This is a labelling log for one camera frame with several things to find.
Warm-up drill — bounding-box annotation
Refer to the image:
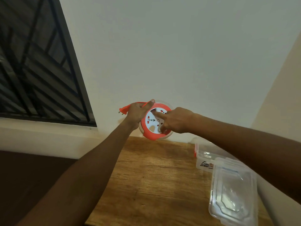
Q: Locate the person's left hand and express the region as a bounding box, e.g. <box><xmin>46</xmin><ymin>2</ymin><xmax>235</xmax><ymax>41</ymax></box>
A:
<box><xmin>124</xmin><ymin>99</ymin><xmax>156</xmax><ymax>131</ymax></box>

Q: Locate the person's right hand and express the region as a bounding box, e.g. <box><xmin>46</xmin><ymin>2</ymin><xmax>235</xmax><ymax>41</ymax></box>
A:
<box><xmin>154</xmin><ymin>107</ymin><xmax>197</xmax><ymax>135</ymax></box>

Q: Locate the orange white extension cord reel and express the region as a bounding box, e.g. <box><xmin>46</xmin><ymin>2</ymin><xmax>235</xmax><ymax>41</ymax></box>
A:
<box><xmin>138</xmin><ymin>100</ymin><xmax>174</xmax><ymax>141</ymax></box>

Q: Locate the person's right forearm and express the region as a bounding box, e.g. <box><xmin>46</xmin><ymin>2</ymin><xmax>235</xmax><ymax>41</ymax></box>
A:
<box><xmin>194</xmin><ymin>112</ymin><xmax>301</xmax><ymax>205</ymax></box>

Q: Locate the person's left forearm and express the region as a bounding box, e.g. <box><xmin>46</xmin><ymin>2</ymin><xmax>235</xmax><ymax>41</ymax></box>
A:
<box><xmin>14</xmin><ymin>119</ymin><xmax>137</xmax><ymax>226</ymax></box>

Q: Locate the orange power plug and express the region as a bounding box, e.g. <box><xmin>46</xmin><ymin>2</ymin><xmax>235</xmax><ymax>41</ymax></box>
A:
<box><xmin>118</xmin><ymin>104</ymin><xmax>131</xmax><ymax>115</ymax></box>

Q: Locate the clear plastic container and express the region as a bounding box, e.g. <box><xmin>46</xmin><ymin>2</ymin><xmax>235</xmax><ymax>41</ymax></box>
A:
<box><xmin>194</xmin><ymin>143</ymin><xmax>238</xmax><ymax>173</ymax></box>

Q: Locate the window with black metal grille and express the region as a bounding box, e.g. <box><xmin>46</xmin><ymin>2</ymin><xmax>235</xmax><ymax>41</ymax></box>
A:
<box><xmin>0</xmin><ymin>0</ymin><xmax>97</xmax><ymax>127</ymax></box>

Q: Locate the clear plastic container lid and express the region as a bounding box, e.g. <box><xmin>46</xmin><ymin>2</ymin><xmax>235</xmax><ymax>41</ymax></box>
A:
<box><xmin>209</xmin><ymin>157</ymin><xmax>259</xmax><ymax>226</ymax></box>

